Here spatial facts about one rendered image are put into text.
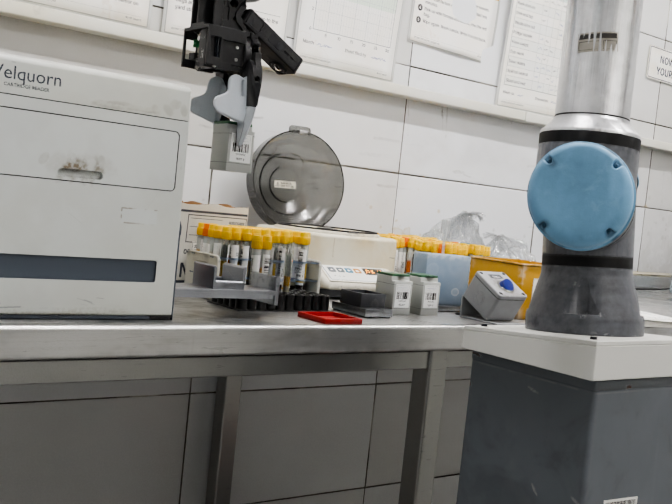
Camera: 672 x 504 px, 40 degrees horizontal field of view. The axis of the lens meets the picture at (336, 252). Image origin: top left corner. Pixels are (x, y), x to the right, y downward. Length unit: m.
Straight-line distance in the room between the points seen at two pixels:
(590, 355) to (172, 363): 0.52
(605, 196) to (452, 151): 1.36
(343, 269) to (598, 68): 0.76
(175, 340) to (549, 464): 0.48
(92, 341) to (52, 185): 0.19
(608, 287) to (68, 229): 0.66
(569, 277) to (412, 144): 1.15
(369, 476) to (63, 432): 0.82
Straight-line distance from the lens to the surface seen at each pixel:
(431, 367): 1.49
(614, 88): 1.10
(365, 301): 1.45
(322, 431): 2.23
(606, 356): 1.12
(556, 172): 1.06
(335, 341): 1.31
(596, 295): 1.19
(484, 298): 1.56
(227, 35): 1.25
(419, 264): 1.65
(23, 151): 1.11
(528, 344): 1.16
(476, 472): 1.26
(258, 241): 1.37
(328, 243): 1.70
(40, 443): 1.89
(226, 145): 1.26
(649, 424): 1.24
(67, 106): 1.13
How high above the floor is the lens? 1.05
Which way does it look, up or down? 3 degrees down
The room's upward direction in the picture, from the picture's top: 6 degrees clockwise
